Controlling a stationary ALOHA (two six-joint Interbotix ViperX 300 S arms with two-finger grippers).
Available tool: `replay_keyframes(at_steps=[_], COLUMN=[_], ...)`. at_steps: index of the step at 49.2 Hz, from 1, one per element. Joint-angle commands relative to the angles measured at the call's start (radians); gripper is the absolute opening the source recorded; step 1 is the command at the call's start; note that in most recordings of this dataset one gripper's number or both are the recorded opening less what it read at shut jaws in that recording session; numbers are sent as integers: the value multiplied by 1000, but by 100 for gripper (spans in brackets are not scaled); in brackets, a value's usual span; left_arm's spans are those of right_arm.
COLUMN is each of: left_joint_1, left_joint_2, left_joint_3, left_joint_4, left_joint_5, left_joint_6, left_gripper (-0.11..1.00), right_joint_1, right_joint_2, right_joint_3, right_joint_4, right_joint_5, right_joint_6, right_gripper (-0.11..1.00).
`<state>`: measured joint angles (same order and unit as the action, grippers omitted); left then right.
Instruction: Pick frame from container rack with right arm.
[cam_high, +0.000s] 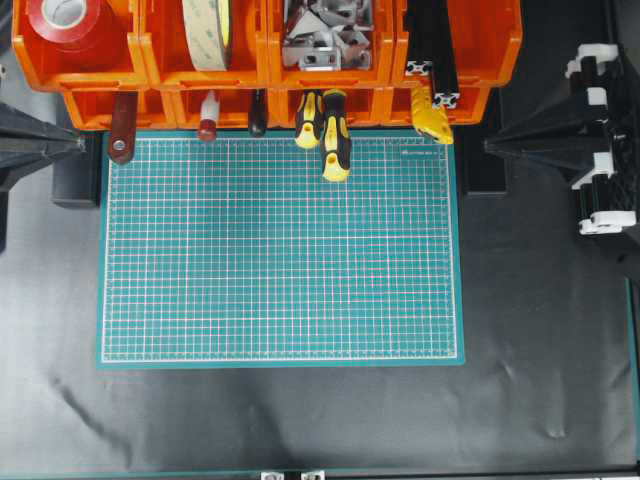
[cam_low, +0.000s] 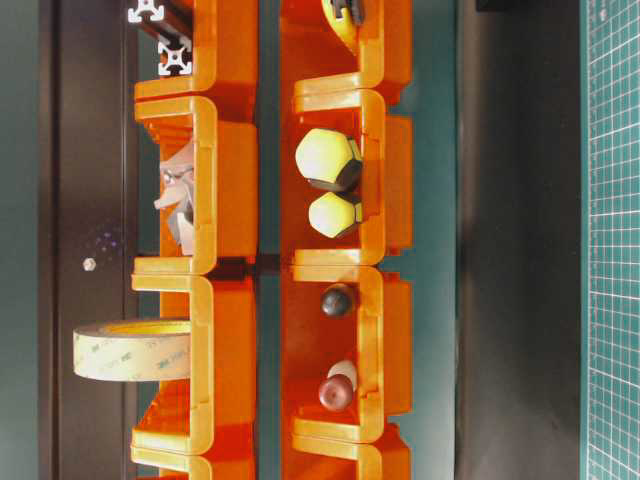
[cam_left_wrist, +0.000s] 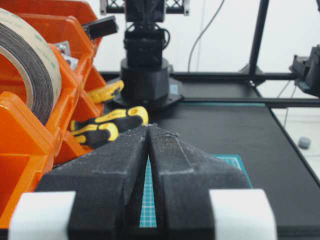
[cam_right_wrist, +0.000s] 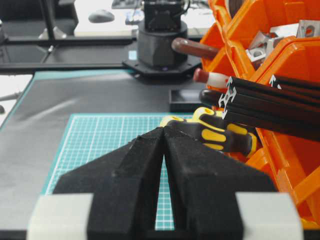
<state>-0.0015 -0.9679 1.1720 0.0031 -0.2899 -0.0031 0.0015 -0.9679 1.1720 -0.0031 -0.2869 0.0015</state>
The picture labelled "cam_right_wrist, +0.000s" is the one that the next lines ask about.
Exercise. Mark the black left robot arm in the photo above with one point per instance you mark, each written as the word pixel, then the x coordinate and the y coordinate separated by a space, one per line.
pixel 156 32

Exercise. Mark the grey computer mouse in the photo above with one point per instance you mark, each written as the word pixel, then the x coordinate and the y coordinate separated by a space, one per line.
pixel 101 16

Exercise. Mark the silver corner bracket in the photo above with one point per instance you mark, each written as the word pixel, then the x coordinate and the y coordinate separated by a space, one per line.
pixel 302 29
pixel 257 48

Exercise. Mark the green cutting mat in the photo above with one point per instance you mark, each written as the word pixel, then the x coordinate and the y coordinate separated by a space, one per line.
pixel 88 136

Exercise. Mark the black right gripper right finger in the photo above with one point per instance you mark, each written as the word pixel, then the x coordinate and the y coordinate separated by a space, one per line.
pixel 203 183

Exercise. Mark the yellow black screwdriver handle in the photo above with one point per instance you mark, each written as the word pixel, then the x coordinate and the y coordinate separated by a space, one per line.
pixel 221 135

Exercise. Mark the small black tray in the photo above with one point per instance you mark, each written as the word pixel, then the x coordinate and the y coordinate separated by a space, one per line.
pixel 185 100

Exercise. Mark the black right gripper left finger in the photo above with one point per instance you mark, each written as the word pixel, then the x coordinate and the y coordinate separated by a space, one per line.
pixel 125 186

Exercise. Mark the red white tool handle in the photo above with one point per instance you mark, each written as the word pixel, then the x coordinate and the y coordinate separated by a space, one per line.
pixel 213 79

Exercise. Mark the orange container rack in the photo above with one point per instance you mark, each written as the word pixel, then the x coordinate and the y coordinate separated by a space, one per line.
pixel 293 163

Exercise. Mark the silver corner bracket lower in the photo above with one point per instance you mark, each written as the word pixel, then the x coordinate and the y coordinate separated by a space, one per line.
pixel 257 48

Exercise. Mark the black table mat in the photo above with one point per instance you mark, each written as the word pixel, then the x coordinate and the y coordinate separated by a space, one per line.
pixel 31 135

